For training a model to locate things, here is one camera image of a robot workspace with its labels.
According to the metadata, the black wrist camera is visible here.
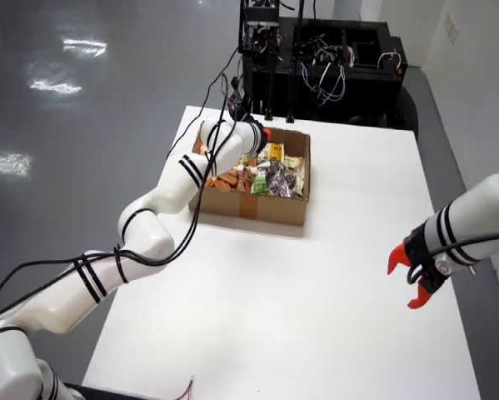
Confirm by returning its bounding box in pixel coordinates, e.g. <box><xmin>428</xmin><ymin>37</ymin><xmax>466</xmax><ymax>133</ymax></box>
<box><xmin>227</xmin><ymin>93</ymin><xmax>252</xmax><ymax>123</ymax></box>

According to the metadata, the coloured wire bundle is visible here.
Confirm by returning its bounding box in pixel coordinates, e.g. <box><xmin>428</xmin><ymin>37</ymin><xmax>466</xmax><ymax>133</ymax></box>
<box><xmin>177</xmin><ymin>376</ymin><xmax>196</xmax><ymax>400</ymax></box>

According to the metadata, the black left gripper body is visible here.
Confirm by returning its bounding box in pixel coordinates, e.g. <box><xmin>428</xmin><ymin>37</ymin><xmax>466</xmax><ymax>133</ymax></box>
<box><xmin>253</xmin><ymin>120</ymin><xmax>268</xmax><ymax>148</ymax></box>

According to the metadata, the tall black stand pole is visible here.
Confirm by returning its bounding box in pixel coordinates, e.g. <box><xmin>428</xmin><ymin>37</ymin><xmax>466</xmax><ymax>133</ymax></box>
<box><xmin>285</xmin><ymin>0</ymin><xmax>307</xmax><ymax>125</ymax></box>

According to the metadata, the black equipment cabinet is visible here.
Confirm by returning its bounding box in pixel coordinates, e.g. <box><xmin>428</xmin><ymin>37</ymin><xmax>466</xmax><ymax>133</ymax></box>
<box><xmin>241</xmin><ymin>17</ymin><xmax>419</xmax><ymax>138</ymax></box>

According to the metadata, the thin black floor cable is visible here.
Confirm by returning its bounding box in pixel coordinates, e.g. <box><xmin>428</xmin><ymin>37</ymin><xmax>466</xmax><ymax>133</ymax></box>
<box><xmin>166</xmin><ymin>41</ymin><xmax>242</xmax><ymax>160</ymax></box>

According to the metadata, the orange biscuit snack pack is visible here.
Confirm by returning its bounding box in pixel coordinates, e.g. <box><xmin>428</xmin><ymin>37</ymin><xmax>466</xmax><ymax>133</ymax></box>
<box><xmin>204</xmin><ymin>164</ymin><xmax>252</xmax><ymax>193</ymax></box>

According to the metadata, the brown cardboard box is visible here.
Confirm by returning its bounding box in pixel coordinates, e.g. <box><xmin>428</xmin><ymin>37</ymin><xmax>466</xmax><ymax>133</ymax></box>
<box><xmin>188</xmin><ymin>120</ymin><xmax>312</xmax><ymax>228</ymax></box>

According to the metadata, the short black stand pole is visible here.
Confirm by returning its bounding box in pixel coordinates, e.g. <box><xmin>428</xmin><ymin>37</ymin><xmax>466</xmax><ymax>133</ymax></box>
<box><xmin>263</xmin><ymin>24</ymin><xmax>276</xmax><ymax>123</ymax></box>

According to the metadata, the white snack packet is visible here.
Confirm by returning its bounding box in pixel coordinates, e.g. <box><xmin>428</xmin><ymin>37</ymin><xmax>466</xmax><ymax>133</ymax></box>
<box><xmin>283</xmin><ymin>154</ymin><xmax>306</xmax><ymax>173</ymax></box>

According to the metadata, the yellow snack packet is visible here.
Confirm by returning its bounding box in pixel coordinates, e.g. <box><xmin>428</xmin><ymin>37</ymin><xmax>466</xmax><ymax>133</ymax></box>
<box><xmin>264</xmin><ymin>142</ymin><xmax>285</xmax><ymax>163</ymax></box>

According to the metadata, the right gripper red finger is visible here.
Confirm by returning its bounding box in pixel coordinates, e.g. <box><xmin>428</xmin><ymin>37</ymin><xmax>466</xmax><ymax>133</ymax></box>
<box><xmin>407</xmin><ymin>282</ymin><xmax>433</xmax><ymax>310</ymax></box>
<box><xmin>387</xmin><ymin>244</ymin><xmax>411</xmax><ymax>276</ymax></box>

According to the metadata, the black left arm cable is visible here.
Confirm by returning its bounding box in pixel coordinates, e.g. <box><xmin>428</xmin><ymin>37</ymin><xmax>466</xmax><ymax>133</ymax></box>
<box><xmin>0</xmin><ymin>72</ymin><xmax>244</xmax><ymax>347</ymax></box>

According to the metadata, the white cabinet wire bundle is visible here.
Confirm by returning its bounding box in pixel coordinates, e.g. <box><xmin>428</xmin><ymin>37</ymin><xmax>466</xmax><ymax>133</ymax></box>
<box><xmin>297</xmin><ymin>35</ymin><xmax>348</xmax><ymax>105</ymax></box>

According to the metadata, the black base frame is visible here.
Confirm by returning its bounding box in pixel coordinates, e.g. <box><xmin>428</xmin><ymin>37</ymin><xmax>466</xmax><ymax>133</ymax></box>
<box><xmin>63</xmin><ymin>381</ymin><xmax>125</xmax><ymax>400</ymax></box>

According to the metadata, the black electronics module with wires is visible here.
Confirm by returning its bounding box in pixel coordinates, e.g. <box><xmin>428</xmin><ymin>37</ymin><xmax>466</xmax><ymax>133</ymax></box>
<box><xmin>237</xmin><ymin>0</ymin><xmax>282</xmax><ymax>54</ymax></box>

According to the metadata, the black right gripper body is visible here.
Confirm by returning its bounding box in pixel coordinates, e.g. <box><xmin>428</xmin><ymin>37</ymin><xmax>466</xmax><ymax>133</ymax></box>
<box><xmin>402</xmin><ymin>227</ymin><xmax>447</xmax><ymax>293</ymax></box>

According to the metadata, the dark purple snack packet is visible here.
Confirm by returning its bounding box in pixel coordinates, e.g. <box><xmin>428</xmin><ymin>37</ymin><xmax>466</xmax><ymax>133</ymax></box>
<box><xmin>268</xmin><ymin>161</ymin><xmax>299</xmax><ymax>198</ymax></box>

